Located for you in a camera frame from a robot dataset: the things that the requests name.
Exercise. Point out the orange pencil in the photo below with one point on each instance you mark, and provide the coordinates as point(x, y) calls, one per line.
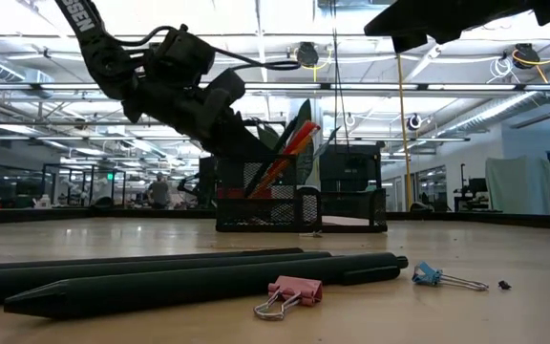
point(275, 174)
point(294, 152)

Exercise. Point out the black pen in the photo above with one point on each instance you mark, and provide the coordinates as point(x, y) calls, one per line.
point(282, 142)
point(160, 286)
point(256, 251)
point(41, 279)

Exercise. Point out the blue binder clip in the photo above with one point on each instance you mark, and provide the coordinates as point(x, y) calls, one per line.
point(425, 276)

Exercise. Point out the black computer tower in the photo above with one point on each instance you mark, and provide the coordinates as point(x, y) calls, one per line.
point(351, 167)

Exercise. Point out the white plastic bottle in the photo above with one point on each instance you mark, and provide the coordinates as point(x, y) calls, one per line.
point(43, 201)

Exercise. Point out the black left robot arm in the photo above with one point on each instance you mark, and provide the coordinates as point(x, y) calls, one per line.
point(93, 43)

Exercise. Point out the black equipment stand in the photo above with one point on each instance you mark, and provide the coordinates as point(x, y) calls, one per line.
point(206, 177)

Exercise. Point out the pale green sheet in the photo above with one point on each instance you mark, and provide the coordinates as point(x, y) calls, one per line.
point(518, 184)

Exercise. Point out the person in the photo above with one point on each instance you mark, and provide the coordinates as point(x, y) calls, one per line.
point(159, 191)

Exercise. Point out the black mesh desk organizer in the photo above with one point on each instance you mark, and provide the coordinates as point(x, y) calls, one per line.
point(265, 217)

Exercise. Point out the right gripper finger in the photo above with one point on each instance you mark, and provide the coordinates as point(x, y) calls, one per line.
point(447, 19)

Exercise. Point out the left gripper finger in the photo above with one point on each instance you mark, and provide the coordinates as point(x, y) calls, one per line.
point(237, 141)

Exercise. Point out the silver paper clip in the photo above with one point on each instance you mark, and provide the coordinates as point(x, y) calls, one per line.
point(314, 234)

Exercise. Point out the small black screw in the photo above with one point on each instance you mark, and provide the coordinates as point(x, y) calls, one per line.
point(504, 285)

